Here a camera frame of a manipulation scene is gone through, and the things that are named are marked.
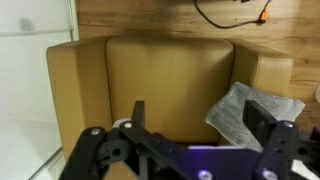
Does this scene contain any brown cardboard box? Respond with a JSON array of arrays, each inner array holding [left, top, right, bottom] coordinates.
[[45, 31, 295, 168]]

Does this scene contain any black floor cable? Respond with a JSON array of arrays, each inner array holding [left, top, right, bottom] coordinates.
[[193, 0, 264, 30]]

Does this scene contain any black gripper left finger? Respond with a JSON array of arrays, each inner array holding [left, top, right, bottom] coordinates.
[[59, 100, 188, 180]]

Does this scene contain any grey terry cloth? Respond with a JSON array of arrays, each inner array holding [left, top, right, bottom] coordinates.
[[204, 81, 306, 153]]

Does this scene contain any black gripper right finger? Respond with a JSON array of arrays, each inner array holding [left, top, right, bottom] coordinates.
[[242, 99, 320, 180]]

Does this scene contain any orange cable connector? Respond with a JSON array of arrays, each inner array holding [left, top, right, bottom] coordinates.
[[257, 0, 274, 25]]

